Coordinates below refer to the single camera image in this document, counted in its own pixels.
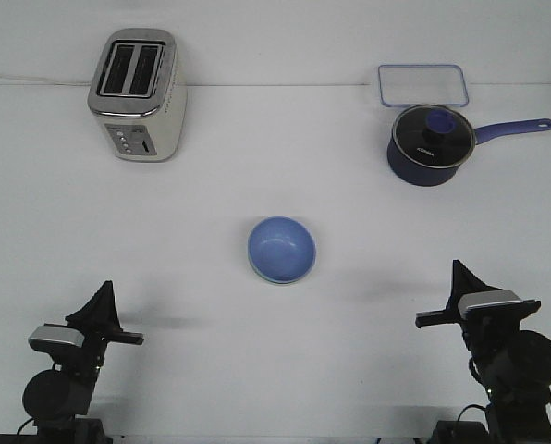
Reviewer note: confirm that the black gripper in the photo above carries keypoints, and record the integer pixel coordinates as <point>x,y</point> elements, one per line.
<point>98,321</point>
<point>486,329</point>

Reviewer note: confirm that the green bowl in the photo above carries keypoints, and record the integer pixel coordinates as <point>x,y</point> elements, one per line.
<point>280,282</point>

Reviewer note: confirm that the blue bowl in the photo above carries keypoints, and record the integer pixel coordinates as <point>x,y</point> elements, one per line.
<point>281,247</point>

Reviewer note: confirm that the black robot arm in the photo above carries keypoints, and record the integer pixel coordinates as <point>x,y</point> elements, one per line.
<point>512,365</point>
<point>58,399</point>

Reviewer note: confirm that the glass pot lid blue knob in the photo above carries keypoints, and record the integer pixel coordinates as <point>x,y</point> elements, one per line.
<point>433,136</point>

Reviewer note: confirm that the silver two-slot toaster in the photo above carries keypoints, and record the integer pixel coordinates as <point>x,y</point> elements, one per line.
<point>139,94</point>

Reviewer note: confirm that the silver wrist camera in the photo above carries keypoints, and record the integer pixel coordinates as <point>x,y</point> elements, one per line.
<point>470,302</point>
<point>46,338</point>

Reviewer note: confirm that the blue saucepan with handle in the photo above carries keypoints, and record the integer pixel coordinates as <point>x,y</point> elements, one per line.
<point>427,176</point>

